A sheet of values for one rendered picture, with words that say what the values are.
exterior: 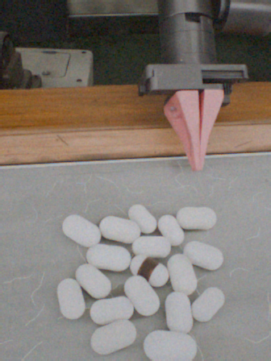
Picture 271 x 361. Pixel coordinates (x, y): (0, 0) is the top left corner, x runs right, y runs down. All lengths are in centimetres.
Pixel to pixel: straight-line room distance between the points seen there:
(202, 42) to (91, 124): 15
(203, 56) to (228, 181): 13
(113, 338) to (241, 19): 34
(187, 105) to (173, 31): 8
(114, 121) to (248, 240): 19
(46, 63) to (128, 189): 81
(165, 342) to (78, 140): 24
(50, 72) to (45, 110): 66
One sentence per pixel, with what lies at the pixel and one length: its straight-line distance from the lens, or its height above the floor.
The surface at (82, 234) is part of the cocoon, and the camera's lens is 36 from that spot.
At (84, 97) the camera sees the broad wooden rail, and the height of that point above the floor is 76.
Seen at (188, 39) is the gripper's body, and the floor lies 86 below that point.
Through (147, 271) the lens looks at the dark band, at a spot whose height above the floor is 76.
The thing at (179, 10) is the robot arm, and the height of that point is 88.
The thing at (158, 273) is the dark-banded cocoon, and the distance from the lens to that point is 34.
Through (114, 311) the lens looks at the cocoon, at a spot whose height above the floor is 76.
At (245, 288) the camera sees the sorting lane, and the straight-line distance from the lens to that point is 37.
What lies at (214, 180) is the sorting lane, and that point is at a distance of 45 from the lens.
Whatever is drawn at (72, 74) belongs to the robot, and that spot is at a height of 47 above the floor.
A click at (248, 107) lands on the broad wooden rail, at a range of 52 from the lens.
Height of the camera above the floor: 104
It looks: 43 degrees down
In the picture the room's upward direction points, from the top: 3 degrees clockwise
